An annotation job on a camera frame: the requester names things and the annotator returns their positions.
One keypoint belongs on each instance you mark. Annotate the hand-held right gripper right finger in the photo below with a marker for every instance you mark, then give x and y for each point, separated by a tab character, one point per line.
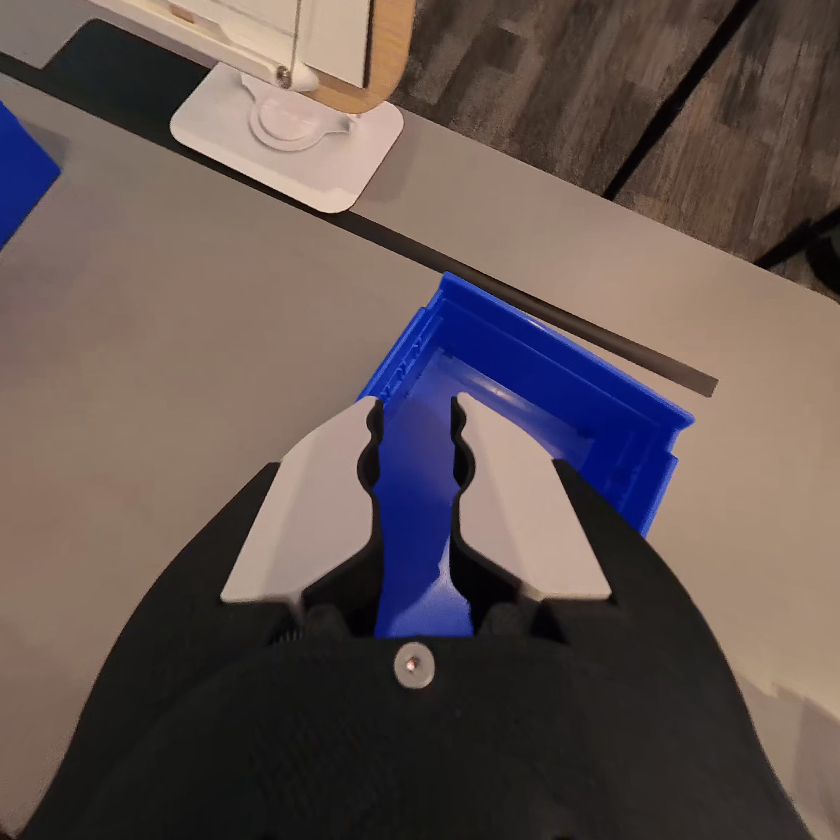
525	518

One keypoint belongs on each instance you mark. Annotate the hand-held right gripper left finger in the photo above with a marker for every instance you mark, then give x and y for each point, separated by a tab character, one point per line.
302	518

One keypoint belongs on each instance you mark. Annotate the blue divided parts bin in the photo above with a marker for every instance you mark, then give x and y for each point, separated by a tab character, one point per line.
413	525

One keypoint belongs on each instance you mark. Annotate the rounded wooden board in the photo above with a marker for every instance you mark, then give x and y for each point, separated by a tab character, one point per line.
390	52

